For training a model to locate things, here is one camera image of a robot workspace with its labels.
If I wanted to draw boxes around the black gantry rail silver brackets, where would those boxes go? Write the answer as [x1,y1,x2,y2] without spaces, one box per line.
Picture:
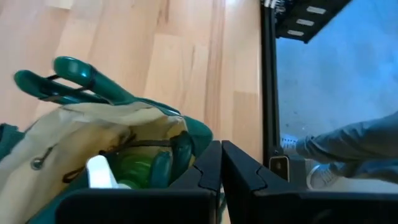
[273,0,354,44]

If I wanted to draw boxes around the black aluminium table frame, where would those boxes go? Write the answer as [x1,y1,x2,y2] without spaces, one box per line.
[259,0,292,183]

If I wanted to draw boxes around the person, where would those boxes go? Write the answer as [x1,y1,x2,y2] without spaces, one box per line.
[281,111,398,190]

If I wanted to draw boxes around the green garden tool handle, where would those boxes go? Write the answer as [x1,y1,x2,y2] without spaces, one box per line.
[149,151,174,187]

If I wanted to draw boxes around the beige green-trimmed gardening bag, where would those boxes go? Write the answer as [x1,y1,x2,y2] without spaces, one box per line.
[0,98,215,224]

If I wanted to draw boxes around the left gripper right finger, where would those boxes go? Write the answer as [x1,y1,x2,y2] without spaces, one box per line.
[221,138,301,224]

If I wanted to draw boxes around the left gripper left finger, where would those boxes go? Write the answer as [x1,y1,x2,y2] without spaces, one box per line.
[169,140,223,192]

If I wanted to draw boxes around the small grey table camera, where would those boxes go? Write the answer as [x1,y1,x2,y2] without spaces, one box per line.
[269,154,290,183]

